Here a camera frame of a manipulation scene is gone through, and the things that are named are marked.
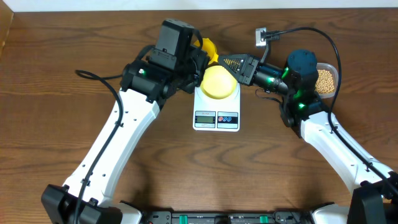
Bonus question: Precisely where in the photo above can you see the white digital kitchen scale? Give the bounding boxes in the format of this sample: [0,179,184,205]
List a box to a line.
[192,84,241,132]

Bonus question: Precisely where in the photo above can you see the brown cardboard board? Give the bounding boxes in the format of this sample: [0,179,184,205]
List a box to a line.
[0,0,14,52]

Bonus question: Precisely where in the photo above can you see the clear plastic container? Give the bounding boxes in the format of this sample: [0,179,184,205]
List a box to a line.
[315,63,339,98]

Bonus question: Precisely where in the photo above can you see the pale yellow plastic bowl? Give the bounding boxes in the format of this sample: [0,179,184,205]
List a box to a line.
[200,65,237,100]

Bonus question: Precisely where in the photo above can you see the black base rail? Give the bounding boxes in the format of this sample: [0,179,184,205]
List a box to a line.
[139,211,313,224]

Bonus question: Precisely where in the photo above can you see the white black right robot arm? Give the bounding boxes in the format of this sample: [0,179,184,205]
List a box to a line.
[218,50,397,223]

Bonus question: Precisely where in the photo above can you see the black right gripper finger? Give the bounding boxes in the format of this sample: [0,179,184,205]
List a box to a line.
[218,54,249,70]
[226,67,241,82]

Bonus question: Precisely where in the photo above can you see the yellow plastic measuring scoop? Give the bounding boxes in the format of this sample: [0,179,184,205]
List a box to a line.
[202,38,218,66]

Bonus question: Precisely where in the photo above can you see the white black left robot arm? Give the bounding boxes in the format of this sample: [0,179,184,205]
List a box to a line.
[41,45,210,223]

